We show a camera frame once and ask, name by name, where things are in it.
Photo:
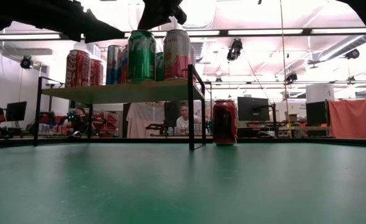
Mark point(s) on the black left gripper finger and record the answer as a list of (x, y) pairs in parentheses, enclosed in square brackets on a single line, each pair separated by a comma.
[(103, 31)]

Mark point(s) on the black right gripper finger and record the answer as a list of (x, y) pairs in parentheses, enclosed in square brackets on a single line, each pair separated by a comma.
[(158, 12)]

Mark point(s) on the slim silver can blue tab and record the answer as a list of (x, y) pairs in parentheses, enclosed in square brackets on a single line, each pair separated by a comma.
[(114, 67)]

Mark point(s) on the red Coca-Cola can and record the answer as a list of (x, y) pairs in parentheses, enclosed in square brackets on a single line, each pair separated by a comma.
[(97, 73), (224, 124), (77, 70)]

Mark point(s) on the red Fanta can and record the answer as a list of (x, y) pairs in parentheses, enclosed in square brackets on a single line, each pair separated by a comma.
[(125, 71)]

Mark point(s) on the green Sprite can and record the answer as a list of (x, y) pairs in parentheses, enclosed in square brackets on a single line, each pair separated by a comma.
[(141, 59), (160, 68)]

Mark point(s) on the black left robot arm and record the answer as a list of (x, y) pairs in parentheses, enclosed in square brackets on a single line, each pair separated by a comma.
[(15, 12)]

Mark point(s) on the black ceiling spotlight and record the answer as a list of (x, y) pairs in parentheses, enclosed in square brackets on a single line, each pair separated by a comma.
[(26, 62), (352, 53)]

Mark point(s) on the red storage bins rack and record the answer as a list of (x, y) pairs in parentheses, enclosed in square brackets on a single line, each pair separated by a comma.
[(108, 123)]

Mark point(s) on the white hanging shirt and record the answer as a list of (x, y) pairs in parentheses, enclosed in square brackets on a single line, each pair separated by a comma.
[(142, 119)]

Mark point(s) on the black monitor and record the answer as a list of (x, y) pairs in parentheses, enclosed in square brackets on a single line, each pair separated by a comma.
[(316, 113), (15, 111), (251, 109)]

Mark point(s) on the black overhead beam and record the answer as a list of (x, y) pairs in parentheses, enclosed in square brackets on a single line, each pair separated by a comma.
[(307, 31)]

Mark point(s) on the orange red fabric panel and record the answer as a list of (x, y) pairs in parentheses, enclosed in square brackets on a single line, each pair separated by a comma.
[(353, 118)]

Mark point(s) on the wooden shelf black metal frame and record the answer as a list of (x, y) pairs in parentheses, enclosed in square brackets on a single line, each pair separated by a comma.
[(123, 92)]

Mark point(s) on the black hanging camera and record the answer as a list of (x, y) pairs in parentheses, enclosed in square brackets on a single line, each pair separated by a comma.
[(235, 49), (291, 77)]

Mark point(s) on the black table frame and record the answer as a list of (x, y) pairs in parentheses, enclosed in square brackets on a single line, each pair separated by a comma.
[(325, 141)]

